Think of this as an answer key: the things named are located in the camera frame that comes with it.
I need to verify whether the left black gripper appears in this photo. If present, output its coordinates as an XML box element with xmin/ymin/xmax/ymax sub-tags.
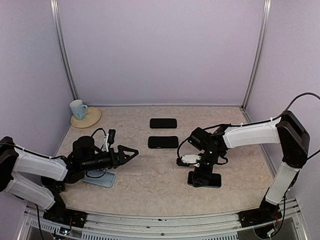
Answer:
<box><xmin>81</xmin><ymin>144</ymin><xmax>139</xmax><ymax>172</ymax></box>

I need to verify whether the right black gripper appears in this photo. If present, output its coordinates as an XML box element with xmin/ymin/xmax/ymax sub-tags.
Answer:
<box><xmin>192</xmin><ymin>149</ymin><xmax>222</xmax><ymax>187</ymax></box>

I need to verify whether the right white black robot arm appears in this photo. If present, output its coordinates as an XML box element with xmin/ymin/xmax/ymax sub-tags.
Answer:
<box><xmin>179</xmin><ymin>110</ymin><xmax>310</xmax><ymax>222</ymax></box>

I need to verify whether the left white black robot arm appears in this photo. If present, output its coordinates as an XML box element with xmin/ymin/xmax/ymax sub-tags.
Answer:
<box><xmin>0</xmin><ymin>135</ymin><xmax>139</xmax><ymax>223</ymax></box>

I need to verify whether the black phone bottom right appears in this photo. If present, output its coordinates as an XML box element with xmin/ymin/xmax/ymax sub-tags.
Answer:
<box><xmin>187</xmin><ymin>171</ymin><xmax>222</xmax><ymax>188</ymax></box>

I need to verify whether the light blue phone case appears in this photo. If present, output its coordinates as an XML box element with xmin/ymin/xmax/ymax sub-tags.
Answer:
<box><xmin>82</xmin><ymin>170</ymin><xmax>116</xmax><ymax>188</ymax></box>

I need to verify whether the beige round plate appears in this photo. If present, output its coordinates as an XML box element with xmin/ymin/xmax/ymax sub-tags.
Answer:
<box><xmin>70</xmin><ymin>107</ymin><xmax>102</xmax><ymax>129</ymax></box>

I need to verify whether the light blue mug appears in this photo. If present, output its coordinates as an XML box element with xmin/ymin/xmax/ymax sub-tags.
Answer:
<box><xmin>69</xmin><ymin>99</ymin><xmax>88</xmax><ymax>120</ymax></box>

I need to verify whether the black cylinder cup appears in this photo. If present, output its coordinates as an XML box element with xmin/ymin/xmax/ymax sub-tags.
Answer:
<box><xmin>40</xmin><ymin>176</ymin><xmax>66</xmax><ymax>194</ymax></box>

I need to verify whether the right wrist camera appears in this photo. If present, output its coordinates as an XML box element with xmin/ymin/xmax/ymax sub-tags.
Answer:
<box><xmin>176</xmin><ymin>154</ymin><xmax>202</xmax><ymax>167</ymax></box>

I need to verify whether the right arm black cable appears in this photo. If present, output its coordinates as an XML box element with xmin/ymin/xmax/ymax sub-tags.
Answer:
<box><xmin>174</xmin><ymin>92</ymin><xmax>320</xmax><ymax>166</ymax></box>

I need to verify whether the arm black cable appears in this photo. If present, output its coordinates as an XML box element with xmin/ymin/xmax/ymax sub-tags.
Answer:
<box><xmin>0</xmin><ymin>127</ymin><xmax>108</xmax><ymax>161</ymax></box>
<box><xmin>174</xmin><ymin>92</ymin><xmax>320</xmax><ymax>166</ymax></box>

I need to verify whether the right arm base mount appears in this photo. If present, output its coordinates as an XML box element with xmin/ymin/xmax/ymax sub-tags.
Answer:
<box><xmin>238</xmin><ymin>197</ymin><xmax>283</xmax><ymax>228</ymax></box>

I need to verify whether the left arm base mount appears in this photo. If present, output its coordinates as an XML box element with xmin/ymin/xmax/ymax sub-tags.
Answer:
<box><xmin>43</xmin><ymin>194</ymin><xmax>88</xmax><ymax>229</ymax></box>

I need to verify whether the front aluminium rail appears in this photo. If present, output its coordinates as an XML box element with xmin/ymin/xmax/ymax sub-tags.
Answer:
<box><xmin>16</xmin><ymin>198</ymin><xmax>310</xmax><ymax>240</ymax></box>

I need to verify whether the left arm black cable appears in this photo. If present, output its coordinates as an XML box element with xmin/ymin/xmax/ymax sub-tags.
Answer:
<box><xmin>0</xmin><ymin>127</ymin><xmax>108</xmax><ymax>161</ymax></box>

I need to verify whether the right aluminium frame post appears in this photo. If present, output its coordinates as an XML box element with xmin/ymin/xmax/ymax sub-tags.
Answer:
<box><xmin>241</xmin><ymin>0</ymin><xmax>272</xmax><ymax>111</ymax></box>

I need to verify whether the aluminium frame post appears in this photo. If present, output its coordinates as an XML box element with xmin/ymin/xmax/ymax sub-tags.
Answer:
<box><xmin>241</xmin><ymin>0</ymin><xmax>272</xmax><ymax>111</ymax></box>
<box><xmin>49</xmin><ymin>0</ymin><xmax>79</xmax><ymax>100</ymax></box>

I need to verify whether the left aluminium frame post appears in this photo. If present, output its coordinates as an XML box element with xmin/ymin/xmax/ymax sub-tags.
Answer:
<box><xmin>49</xmin><ymin>0</ymin><xmax>79</xmax><ymax>100</ymax></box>

